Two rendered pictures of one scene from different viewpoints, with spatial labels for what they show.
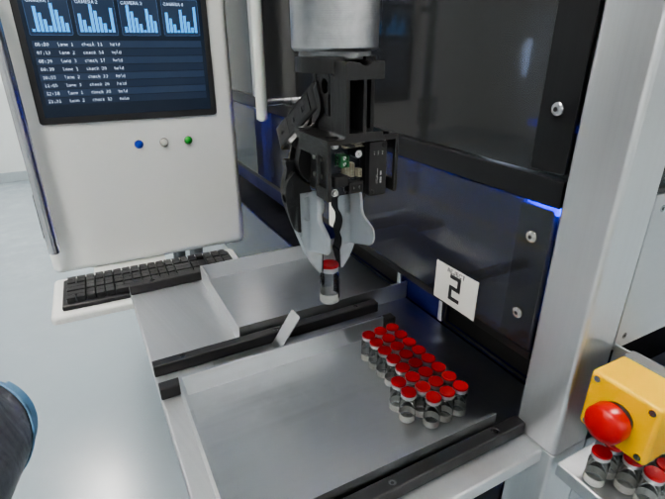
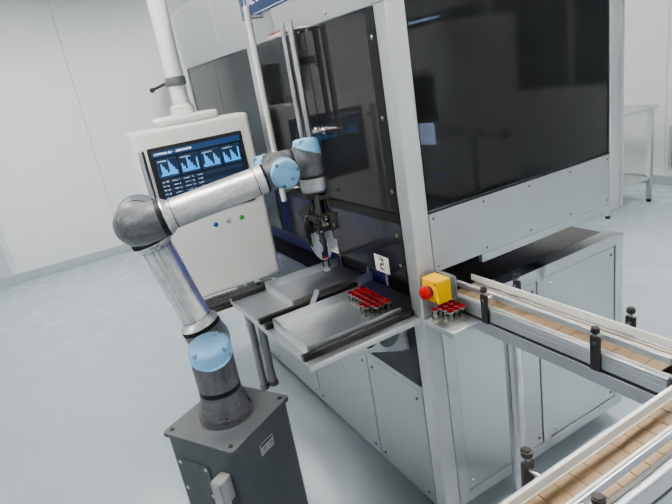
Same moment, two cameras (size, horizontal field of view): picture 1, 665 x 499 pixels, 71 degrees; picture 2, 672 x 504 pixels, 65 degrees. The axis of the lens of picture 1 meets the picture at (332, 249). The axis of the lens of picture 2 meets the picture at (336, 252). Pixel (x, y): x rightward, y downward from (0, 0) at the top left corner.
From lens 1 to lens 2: 113 cm
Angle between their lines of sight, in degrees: 6
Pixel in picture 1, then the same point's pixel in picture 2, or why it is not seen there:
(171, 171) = (234, 236)
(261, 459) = (312, 337)
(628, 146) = (408, 202)
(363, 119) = (325, 209)
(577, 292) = (411, 252)
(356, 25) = (319, 185)
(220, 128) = (258, 207)
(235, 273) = (282, 284)
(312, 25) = (307, 187)
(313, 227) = (316, 244)
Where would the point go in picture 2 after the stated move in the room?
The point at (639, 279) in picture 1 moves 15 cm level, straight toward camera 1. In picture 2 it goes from (435, 244) to (413, 262)
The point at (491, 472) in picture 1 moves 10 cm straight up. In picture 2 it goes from (398, 326) to (394, 297)
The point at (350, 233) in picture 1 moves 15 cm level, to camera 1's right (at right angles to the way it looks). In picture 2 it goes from (330, 244) to (379, 236)
